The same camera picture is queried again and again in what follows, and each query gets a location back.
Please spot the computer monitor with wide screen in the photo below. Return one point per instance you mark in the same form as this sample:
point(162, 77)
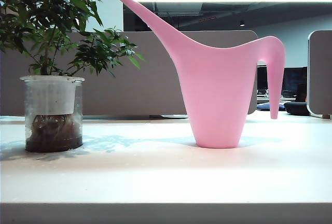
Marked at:
point(293, 78)

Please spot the narrow black computer monitor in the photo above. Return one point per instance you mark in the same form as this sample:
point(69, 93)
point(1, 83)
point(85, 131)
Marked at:
point(262, 78)

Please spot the black round cushion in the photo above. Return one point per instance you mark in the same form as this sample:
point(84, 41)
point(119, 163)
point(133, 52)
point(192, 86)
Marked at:
point(297, 108)

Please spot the green leafy potted plant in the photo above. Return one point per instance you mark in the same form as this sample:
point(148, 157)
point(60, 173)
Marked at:
point(52, 8)

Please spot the pink plastic watering can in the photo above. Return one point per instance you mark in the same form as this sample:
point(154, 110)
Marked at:
point(215, 91)

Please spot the blue cloth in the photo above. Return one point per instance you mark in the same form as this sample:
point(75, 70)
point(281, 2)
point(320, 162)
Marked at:
point(263, 106)

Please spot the clear glass plant pot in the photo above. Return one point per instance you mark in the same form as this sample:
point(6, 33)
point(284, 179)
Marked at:
point(53, 141)

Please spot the long grey-brown desk divider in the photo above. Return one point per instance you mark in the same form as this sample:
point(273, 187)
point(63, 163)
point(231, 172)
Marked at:
point(145, 78)

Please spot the white-edged grey desk divider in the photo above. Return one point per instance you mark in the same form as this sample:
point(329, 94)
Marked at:
point(321, 73)

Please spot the white inner plant pot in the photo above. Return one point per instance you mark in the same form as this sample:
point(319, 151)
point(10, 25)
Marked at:
point(52, 97)

